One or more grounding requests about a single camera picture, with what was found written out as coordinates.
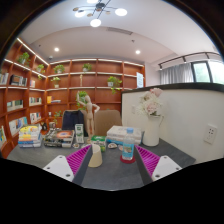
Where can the dark book stack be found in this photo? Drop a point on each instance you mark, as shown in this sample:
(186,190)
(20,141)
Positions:
(60,137)

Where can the upright green white carton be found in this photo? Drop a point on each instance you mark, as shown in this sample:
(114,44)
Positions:
(79,133)

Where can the white wall socket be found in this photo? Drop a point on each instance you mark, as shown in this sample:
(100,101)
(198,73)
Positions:
(210,134)
(133,109)

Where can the branched ceiling chandelier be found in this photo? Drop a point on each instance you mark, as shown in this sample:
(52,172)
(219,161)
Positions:
(95,22)

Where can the round recessed ceiling light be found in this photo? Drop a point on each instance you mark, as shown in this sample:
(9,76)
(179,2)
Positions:
(56,49)
(137,52)

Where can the green white box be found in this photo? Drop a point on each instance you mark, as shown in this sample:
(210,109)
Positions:
(99,140)

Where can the clear blue-capped water bottle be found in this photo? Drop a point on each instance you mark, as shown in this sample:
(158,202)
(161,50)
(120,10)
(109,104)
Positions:
(128,148)

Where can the small painted shell ornament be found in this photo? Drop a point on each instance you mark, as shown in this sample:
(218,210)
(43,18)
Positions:
(120,147)
(112,145)
(76,145)

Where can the window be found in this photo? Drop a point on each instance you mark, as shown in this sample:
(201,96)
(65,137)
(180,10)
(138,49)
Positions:
(213,71)

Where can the colourful book stack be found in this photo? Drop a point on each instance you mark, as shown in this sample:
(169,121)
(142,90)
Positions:
(30,136)

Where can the cream ceramic mug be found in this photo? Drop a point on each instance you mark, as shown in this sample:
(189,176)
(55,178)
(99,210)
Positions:
(96,158)

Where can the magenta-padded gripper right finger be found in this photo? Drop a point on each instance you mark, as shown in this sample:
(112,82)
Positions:
(165,166)

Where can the grey sheer curtain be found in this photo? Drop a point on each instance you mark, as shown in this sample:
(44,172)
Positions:
(176,73)

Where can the ceiling air vent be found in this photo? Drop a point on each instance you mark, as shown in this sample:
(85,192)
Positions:
(119,31)

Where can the white book stack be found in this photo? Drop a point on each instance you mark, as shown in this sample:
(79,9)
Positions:
(118,134)

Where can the white ceramic vase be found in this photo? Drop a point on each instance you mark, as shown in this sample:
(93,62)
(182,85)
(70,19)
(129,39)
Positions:
(151,131)

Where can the wooden artist mannequin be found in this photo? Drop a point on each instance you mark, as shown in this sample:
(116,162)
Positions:
(89,111)

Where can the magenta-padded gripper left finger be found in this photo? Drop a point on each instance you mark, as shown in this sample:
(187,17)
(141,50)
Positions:
(59,166)

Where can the white wall poster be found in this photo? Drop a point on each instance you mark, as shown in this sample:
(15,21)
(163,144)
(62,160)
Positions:
(140,80)

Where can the black ceiling track rail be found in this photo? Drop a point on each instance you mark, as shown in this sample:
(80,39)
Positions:
(186,56)

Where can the curved wooden shelf unit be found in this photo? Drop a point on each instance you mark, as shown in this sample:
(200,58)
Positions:
(100,76)

